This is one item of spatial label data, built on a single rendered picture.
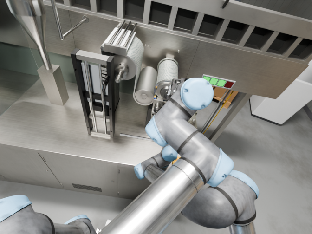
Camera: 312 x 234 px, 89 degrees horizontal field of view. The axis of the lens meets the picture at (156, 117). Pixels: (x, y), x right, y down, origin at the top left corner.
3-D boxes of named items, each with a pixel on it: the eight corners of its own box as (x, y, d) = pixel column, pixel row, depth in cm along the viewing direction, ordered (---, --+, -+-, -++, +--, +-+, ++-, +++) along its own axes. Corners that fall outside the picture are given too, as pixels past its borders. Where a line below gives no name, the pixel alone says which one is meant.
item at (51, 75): (44, 105, 110) (2, 11, 69) (55, 92, 120) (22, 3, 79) (65, 108, 111) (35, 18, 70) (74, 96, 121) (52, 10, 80)
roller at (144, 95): (133, 103, 97) (134, 87, 88) (139, 80, 114) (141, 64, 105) (152, 107, 98) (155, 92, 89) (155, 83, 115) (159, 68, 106)
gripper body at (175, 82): (189, 83, 62) (199, 80, 51) (185, 105, 64) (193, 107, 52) (171, 79, 62) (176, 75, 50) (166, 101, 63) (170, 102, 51)
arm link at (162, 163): (149, 162, 90) (152, 152, 82) (165, 153, 96) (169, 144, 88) (156, 173, 86) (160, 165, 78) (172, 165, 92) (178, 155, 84)
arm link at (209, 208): (213, 257, 42) (136, 179, 83) (237, 230, 47) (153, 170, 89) (208, 223, 39) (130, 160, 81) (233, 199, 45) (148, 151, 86)
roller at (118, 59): (109, 77, 85) (108, 52, 75) (120, 55, 102) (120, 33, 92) (135, 82, 86) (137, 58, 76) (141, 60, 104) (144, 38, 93)
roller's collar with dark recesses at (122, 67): (113, 78, 79) (113, 67, 74) (116, 72, 83) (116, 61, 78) (126, 81, 79) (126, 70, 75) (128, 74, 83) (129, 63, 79)
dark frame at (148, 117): (144, 127, 113) (148, 108, 99) (149, 98, 136) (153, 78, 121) (154, 129, 114) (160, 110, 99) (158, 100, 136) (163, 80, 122)
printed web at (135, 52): (110, 120, 112) (107, 50, 75) (118, 98, 128) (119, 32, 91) (164, 130, 115) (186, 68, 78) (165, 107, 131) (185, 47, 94)
